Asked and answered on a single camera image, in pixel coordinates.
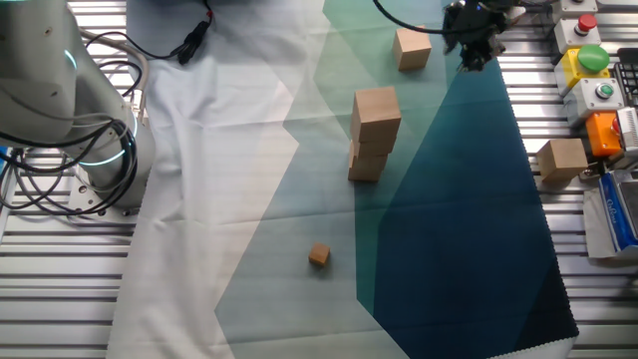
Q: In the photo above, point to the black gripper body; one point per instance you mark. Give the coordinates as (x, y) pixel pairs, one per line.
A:
(473, 25)

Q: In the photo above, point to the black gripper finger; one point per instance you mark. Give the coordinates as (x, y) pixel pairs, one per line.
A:
(468, 57)
(491, 55)

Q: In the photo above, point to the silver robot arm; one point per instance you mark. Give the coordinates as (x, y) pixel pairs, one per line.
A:
(50, 90)

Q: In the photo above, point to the grey box red button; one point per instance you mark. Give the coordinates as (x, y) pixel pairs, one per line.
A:
(573, 37)

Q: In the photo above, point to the yellow box green button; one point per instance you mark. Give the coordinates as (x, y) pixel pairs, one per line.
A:
(593, 59)

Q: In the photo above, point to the grey box green light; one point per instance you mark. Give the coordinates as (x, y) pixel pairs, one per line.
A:
(588, 105)

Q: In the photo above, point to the orange box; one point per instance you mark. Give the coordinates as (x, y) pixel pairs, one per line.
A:
(600, 134)

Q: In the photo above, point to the black keyboard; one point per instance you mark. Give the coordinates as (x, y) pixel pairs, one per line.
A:
(629, 80)

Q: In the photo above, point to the grey finned device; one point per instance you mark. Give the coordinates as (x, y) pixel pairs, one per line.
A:
(629, 129)

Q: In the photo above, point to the grey foil pouch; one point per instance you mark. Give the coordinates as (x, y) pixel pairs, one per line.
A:
(593, 229)

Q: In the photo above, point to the blue box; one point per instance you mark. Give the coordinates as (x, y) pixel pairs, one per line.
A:
(615, 214)

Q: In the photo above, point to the small wooden cube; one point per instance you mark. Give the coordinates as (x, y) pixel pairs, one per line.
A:
(319, 254)

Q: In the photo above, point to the blue green white cloth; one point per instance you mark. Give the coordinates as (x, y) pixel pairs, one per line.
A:
(224, 174)

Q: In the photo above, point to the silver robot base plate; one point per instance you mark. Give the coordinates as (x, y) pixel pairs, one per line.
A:
(85, 197)

